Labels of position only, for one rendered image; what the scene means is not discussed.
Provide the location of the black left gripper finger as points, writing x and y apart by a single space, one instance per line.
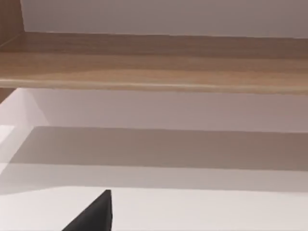
98 214

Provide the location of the wooden open shelf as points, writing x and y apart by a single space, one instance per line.
154 62

